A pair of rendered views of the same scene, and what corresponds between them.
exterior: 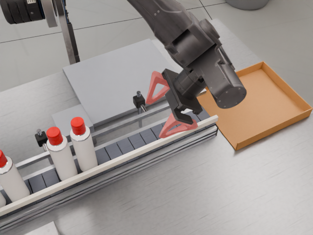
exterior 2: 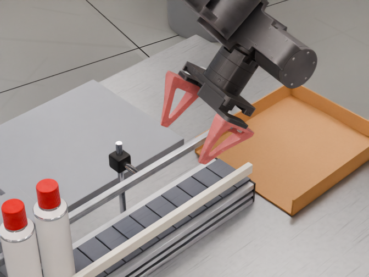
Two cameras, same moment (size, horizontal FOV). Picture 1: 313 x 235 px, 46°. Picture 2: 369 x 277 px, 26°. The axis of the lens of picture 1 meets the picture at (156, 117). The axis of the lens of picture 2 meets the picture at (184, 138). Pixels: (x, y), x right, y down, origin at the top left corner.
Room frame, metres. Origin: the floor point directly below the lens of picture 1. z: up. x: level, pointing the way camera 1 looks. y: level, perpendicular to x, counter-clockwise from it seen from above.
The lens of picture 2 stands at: (-0.34, 0.24, 1.86)
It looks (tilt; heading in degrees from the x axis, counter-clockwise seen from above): 38 degrees down; 344
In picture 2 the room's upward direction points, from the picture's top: straight up
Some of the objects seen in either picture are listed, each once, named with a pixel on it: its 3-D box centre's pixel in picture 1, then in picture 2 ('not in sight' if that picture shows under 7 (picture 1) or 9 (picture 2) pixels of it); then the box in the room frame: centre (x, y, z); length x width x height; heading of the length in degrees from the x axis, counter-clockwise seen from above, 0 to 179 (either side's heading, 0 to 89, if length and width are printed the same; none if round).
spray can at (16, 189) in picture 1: (9, 176); not in sight; (0.46, 0.37, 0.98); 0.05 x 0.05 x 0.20
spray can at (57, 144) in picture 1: (61, 155); (21, 255); (0.53, 0.25, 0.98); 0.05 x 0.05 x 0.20
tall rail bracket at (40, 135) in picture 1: (48, 153); not in sight; (0.58, 0.31, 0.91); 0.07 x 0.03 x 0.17; 28
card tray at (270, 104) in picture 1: (250, 101); (291, 142); (0.83, -0.32, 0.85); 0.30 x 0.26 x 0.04; 118
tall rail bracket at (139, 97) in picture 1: (143, 114); (129, 184); (0.72, 0.04, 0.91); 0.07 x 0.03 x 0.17; 28
